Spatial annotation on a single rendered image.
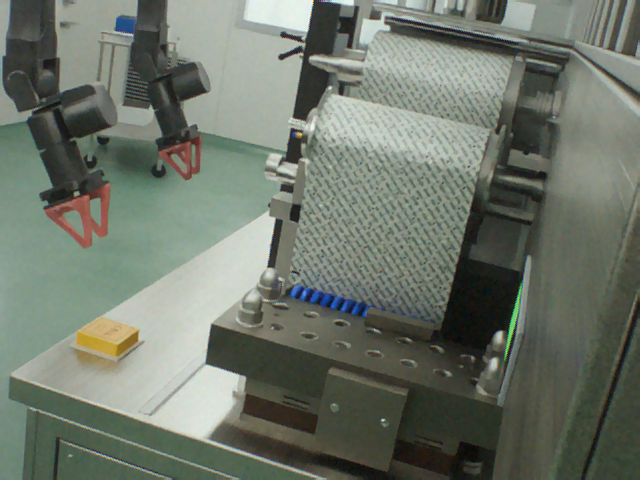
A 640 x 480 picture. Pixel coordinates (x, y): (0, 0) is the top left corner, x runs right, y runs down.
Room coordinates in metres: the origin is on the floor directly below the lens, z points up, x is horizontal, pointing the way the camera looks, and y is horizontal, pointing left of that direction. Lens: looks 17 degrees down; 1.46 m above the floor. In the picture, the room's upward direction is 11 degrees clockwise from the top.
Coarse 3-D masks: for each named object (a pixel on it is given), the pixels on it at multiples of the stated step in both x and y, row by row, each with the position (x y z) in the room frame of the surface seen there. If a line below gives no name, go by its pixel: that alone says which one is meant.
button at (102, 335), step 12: (96, 324) 1.10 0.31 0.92; (108, 324) 1.11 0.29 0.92; (120, 324) 1.12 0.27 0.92; (84, 336) 1.07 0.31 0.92; (96, 336) 1.07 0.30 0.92; (108, 336) 1.07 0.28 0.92; (120, 336) 1.08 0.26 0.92; (132, 336) 1.10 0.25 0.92; (96, 348) 1.06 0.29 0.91; (108, 348) 1.06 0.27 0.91; (120, 348) 1.06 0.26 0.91
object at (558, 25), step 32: (384, 0) 2.18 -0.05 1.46; (416, 0) 2.16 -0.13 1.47; (512, 0) 2.11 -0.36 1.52; (544, 0) 2.09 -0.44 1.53; (576, 0) 2.08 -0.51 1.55; (544, 32) 2.09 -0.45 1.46; (544, 64) 2.08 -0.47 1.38; (352, 96) 2.31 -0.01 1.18; (512, 128) 2.09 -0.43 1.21; (544, 128) 2.08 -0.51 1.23; (512, 192) 2.08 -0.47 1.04; (512, 224) 2.08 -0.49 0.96
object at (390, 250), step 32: (320, 192) 1.13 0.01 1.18; (352, 192) 1.12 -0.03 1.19; (384, 192) 1.11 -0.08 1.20; (320, 224) 1.13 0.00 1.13; (352, 224) 1.12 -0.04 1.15; (384, 224) 1.11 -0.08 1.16; (416, 224) 1.10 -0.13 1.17; (448, 224) 1.09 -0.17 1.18; (320, 256) 1.13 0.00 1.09; (352, 256) 1.12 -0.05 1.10; (384, 256) 1.11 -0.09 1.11; (416, 256) 1.10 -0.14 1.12; (448, 256) 1.09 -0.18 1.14; (320, 288) 1.13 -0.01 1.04; (352, 288) 1.12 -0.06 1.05; (384, 288) 1.11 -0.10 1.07; (416, 288) 1.10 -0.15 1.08; (448, 288) 1.09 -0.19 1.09
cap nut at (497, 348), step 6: (504, 330) 1.00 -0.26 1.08; (498, 336) 0.99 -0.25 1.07; (504, 336) 0.99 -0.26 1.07; (492, 342) 1.00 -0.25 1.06; (498, 342) 0.99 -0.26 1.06; (504, 342) 0.99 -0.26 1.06; (492, 348) 0.99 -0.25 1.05; (498, 348) 0.99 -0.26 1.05; (504, 348) 0.99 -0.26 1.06; (486, 354) 1.00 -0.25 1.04; (492, 354) 0.99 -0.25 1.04; (498, 354) 0.99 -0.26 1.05; (504, 354) 0.99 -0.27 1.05; (486, 360) 0.99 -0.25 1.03
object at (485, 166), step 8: (496, 136) 1.14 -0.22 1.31; (488, 144) 1.11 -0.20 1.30; (488, 152) 1.10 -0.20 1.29; (488, 160) 1.10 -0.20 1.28; (480, 168) 1.09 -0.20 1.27; (488, 168) 1.09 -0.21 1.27; (480, 176) 1.09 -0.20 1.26; (480, 184) 1.09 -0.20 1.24; (480, 192) 1.09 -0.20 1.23; (480, 200) 1.10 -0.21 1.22; (472, 208) 1.11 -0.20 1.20; (480, 208) 1.11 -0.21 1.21
